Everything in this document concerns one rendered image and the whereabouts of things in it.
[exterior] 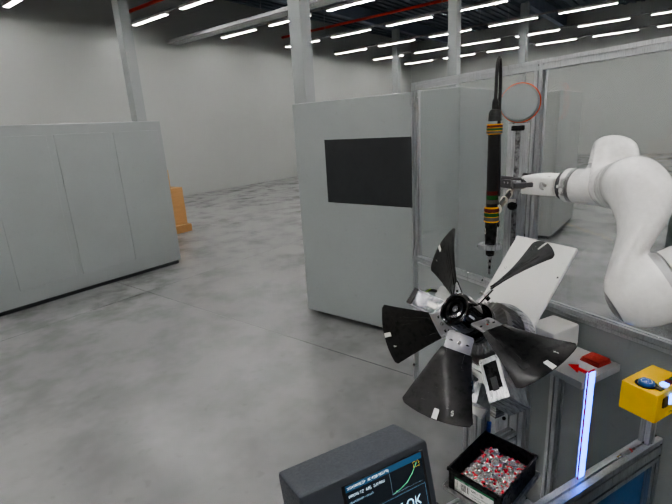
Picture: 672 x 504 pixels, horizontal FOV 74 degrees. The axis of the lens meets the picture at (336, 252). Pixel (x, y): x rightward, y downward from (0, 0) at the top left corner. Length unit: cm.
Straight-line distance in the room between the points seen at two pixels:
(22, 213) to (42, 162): 62
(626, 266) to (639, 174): 14
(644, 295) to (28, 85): 1316
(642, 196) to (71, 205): 603
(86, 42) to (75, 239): 847
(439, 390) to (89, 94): 1303
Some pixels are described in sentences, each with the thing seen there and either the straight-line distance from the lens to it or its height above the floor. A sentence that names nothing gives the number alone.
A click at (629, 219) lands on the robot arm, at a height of 167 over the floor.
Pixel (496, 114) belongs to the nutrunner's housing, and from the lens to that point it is 139.
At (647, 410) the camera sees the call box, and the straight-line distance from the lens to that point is 159.
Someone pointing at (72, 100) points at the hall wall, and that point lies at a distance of 1369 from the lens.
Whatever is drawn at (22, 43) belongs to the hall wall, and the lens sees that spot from 1353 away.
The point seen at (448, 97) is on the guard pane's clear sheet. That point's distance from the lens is 262.
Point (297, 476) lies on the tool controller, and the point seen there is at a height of 124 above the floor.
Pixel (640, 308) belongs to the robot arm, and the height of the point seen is 155.
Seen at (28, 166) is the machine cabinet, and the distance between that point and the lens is 618.
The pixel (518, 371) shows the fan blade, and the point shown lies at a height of 114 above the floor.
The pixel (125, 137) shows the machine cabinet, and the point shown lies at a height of 185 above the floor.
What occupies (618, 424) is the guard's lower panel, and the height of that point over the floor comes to 57.
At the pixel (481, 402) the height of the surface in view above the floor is 91.
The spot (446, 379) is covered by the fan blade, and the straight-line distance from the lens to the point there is 154.
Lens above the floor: 183
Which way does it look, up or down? 16 degrees down
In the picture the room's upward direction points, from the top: 3 degrees counter-clockwise
